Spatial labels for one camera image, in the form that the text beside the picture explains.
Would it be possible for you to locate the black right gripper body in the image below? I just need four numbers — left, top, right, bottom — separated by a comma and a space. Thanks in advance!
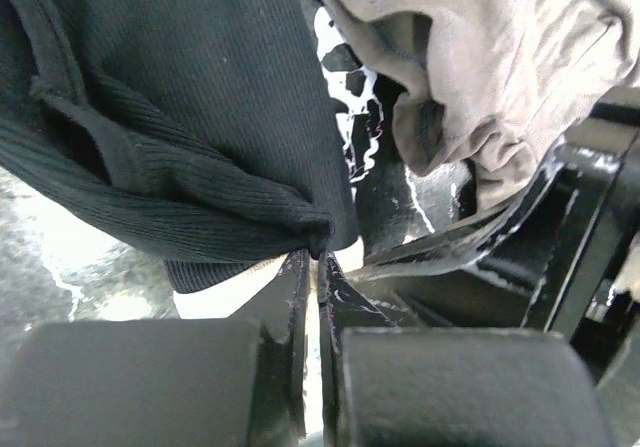
352, 87, 639, 378

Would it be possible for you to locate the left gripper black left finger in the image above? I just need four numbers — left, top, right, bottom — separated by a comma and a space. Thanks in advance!
1, 252, 309, 446

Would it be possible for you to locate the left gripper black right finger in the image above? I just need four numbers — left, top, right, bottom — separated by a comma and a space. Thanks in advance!
318, 255, 615, 446

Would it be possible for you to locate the black underwear with cream waistband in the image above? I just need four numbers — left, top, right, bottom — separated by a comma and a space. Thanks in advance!
1, 0, 363, 319

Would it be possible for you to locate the grey underwear with cream waistband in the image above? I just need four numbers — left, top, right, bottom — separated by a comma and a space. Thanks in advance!
321, 0, 639, 210

